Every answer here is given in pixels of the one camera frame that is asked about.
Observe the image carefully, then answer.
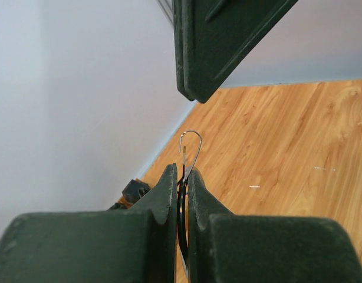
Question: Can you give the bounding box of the keyring with keys and tags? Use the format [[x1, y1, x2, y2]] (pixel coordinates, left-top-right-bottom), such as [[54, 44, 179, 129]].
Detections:
[[176, 130, 202, 278]]

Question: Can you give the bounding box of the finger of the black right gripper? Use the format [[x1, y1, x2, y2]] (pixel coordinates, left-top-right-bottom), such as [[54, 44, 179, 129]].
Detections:
[[172, 0, 297, 103]]

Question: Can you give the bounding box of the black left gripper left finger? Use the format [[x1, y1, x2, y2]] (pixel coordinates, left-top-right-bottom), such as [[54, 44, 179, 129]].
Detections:
[[0, 164, 177, 282]]

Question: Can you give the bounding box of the wooden compartment tray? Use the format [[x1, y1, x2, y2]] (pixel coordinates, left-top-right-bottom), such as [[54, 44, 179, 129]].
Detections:
[[109, 179, 151, 210]]

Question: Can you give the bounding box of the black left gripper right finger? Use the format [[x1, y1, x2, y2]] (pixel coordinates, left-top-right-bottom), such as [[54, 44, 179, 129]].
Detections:
[[188, 170, 362, 282]]

